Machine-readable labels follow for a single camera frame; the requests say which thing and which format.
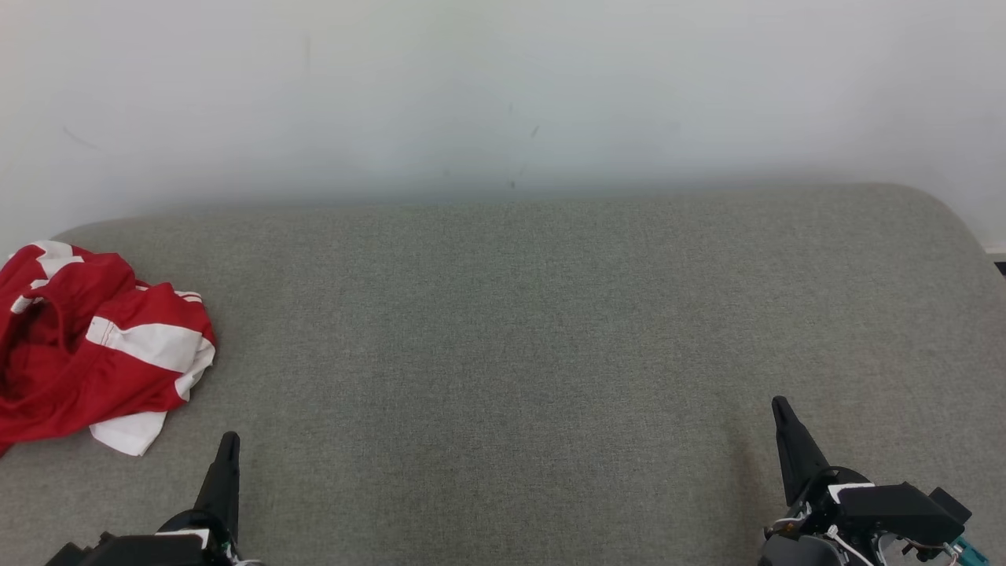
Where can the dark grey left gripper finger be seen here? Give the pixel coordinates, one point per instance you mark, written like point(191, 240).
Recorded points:
point(224, 479)

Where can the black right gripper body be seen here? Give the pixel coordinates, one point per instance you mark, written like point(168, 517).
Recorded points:
point(813, 511)

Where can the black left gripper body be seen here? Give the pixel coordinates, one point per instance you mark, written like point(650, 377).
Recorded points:
point(216, 542)

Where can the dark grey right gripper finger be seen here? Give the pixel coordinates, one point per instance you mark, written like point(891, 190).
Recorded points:
point(795, 456)

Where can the red basketball shorts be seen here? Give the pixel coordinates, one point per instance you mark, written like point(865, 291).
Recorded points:
point(134, 377)

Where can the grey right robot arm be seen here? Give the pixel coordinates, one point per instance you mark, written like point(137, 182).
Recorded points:
point(798, 553)

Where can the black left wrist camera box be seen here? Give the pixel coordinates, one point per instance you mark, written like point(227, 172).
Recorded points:
point(134, 552)

